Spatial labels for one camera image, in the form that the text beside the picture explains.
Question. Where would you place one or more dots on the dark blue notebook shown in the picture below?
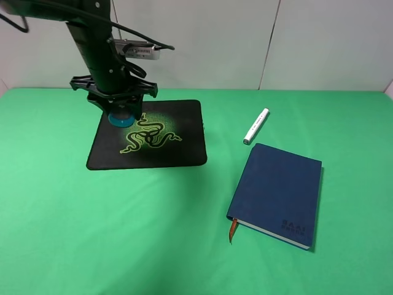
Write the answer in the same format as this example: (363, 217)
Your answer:
(278, 194)

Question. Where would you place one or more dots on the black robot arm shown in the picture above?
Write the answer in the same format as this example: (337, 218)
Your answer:
(114, 85)

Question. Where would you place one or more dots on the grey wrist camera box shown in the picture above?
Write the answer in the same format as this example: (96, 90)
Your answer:
(139, 49)

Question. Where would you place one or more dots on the black green snake mouse pad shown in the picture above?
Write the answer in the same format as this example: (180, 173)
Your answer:
(168, 134)

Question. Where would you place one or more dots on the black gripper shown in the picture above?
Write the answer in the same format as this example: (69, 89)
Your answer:
(132, 96)

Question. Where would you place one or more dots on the blue grey computer mouse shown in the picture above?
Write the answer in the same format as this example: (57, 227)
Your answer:
(121, 123)

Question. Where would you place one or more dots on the white marker pen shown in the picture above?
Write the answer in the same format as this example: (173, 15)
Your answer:
(255, 126)

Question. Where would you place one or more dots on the orange bookmark ribbon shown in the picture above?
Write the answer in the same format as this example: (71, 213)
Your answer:
(232, 230)

